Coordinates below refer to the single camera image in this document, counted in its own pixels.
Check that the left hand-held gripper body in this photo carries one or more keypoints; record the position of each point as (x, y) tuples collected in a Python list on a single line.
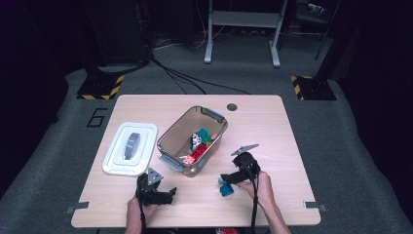
[(147, 191)]

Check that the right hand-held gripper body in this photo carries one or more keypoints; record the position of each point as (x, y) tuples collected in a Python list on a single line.
[(248, 164)]

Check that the dark teal building block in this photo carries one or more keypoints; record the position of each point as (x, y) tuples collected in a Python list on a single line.
[(226, 190)]

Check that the light teal building block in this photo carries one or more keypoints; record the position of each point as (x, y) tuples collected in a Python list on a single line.
[(221, 181)]

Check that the coral building block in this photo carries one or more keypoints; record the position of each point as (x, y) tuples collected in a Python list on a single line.
[(188, 159)]

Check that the large red building block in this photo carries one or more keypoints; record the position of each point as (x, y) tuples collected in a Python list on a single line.
[(198, 152)]

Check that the green building block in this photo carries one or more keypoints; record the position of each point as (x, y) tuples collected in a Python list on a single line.
[(206, 139)]

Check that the teal studded building block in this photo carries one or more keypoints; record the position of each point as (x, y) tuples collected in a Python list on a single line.
[(203, 132)]

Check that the transparent brown storage box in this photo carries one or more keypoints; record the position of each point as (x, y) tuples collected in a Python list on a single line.
[(177, 136)]

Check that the person's left hand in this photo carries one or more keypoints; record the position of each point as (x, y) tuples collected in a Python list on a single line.
[(133, 210)]

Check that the person's right hand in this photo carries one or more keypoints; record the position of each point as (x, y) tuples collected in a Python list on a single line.
[(263, 190)]

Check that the white bin lid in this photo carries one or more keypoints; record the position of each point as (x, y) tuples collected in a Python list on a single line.
[(113, 159)]

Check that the red object under table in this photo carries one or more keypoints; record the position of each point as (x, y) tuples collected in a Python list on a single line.
[(227, 231)]

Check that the black yellow striped stand base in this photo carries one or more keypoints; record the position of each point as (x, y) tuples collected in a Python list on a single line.
[(316, 89), (97, 87)]

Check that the dark curtain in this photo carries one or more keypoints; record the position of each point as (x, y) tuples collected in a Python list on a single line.
[(26, 97), (383, 97)]

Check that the black cabinet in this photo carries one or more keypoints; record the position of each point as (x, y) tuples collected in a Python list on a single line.
[(120, 32)]

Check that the small grey device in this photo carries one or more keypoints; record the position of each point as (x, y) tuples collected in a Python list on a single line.
[(316, 8)]

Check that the grey table bracket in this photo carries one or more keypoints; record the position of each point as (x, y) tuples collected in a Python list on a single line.
[(313, 204), (78, 206)]

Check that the white metal desk frame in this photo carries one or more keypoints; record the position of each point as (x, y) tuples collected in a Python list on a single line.
[(243, 19)]

